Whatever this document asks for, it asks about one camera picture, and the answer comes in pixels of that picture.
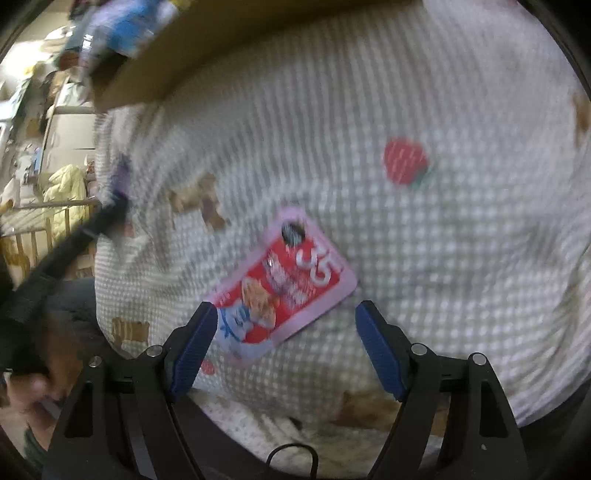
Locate white patterned bedsheet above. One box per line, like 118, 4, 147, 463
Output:
196, 390, 451, 464

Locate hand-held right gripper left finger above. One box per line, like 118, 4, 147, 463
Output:
41, 301, 219, 480

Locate blue snack bag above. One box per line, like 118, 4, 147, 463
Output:
65, 0, 182, 64

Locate checkered strawberry blanket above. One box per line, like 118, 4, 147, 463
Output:
92, 0, 591, 462

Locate person's left hand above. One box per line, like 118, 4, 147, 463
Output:
0, 369, 63, 416

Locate dark grey cloth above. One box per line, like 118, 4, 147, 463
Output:
46, 277, 114, 365

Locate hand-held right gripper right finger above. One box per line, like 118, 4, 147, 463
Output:
355, 300, 529, 480

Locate pale yellow cloth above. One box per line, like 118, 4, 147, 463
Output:
42, 164, 89, 241

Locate black cable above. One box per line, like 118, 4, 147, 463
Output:
267, 443, 320, 480

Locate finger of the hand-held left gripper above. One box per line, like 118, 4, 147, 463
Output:
28, 154, 134, 296

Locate pink and red snack packet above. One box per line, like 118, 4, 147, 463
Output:
203, 206, 358, 366

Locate wooden rail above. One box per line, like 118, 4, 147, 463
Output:
0, 198, 101, 289

